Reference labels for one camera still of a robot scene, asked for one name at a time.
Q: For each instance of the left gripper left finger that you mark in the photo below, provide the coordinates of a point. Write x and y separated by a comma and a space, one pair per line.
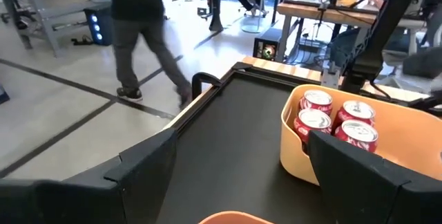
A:
121, 193

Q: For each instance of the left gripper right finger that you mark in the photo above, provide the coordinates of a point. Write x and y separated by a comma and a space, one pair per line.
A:
362, 196

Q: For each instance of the red cola can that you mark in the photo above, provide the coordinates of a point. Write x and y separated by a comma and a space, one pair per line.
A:
316, 101
310, 123
357, 111
359, 135

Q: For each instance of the yellow plastic bin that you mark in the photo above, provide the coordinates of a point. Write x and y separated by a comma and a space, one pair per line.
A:
407, 137

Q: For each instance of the orange plastic bin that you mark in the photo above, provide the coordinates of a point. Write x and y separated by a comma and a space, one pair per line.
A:
235, 218

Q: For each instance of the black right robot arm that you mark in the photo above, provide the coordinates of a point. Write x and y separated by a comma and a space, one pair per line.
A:
380, 27

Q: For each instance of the black table clamp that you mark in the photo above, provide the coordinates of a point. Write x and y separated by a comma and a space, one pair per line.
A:
202, 79

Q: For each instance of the dark office chair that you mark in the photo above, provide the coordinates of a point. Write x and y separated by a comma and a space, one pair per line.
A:
345, 47

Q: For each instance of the black floor power strip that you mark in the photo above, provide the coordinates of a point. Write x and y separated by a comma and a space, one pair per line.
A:
81, 40

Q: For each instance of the computer tower blue lights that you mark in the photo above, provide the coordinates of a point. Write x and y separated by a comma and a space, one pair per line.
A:
100, 27

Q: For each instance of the computer tower colourful fan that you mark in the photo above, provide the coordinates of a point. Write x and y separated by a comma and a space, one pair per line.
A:
267, 46

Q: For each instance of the wooden workbench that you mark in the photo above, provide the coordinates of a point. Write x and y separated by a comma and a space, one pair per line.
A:
328, 13
41, 9

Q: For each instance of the black pillar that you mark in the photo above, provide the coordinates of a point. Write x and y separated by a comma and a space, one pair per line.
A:
215, 2

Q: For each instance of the silver metal bracket plate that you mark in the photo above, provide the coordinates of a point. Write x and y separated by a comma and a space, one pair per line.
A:
329, 79

